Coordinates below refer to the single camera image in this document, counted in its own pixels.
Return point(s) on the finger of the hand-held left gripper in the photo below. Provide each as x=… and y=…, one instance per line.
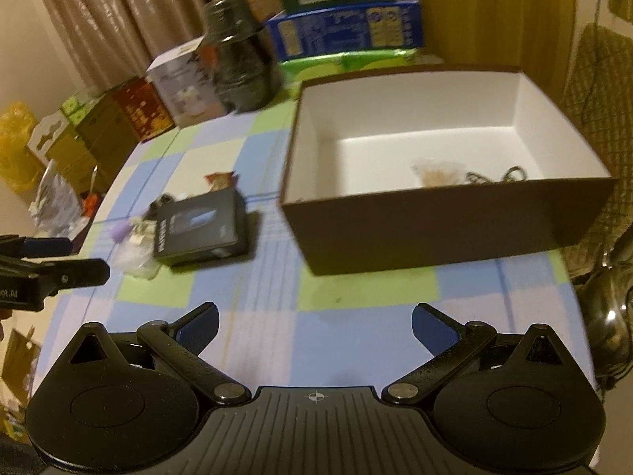
x=81, y=273
x=47, y=246

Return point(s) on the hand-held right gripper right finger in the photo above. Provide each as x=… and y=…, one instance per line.
x=431, y=330

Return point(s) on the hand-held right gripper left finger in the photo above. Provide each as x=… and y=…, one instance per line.
x=198, y=330

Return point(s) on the clear plastic bag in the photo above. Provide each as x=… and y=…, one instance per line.
x=136, y=263

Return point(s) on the purple small item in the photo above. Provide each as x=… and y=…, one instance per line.
x=121, y=230

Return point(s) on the brown cardboard box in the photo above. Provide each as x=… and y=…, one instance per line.
x=445, y=237

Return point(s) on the black product box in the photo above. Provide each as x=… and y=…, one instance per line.
x=202, y=225

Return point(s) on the red snack packet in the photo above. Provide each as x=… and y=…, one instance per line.
x=220, y=181

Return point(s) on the checkered tablecloth desktop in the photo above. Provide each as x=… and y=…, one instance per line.
x=277, y=297

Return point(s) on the silver foil bag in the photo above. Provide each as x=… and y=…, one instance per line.
x=57, y=193

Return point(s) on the small orange item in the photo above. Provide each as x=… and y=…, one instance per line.
x=91, y=205

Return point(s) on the brown cardboard carton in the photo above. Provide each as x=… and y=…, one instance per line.
x=74, y=163

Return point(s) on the yellow plastic bag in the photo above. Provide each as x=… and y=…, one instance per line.
x=15, y=148

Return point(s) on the small black round part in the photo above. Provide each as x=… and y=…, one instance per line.
x=161, y=203

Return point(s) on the white cardboard hanger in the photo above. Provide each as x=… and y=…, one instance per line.
x=49, y=136

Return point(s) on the olive cardboard box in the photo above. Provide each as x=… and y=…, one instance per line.
x=106, y=128

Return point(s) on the green and white small box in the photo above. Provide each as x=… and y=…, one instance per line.
x=79, y=105

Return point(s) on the red patterned box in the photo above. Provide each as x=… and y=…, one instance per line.
x=143, y=111

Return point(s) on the metal kettle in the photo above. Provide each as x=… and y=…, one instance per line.
x=611, y=307

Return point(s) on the white appliance box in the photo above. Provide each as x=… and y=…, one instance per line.
x=183, y=89

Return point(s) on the beige curtain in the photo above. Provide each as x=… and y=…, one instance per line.
x=123, y=15

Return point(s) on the dark plastic-wrapped jar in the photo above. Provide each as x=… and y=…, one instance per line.
x=240, y=54

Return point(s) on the chair with quilted cushion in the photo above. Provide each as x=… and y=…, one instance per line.
x=598, y=109

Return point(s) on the green tissue pack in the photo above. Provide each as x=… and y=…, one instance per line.
x=346, y=62

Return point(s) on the blue printed box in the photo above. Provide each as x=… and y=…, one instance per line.
x=346, y=27

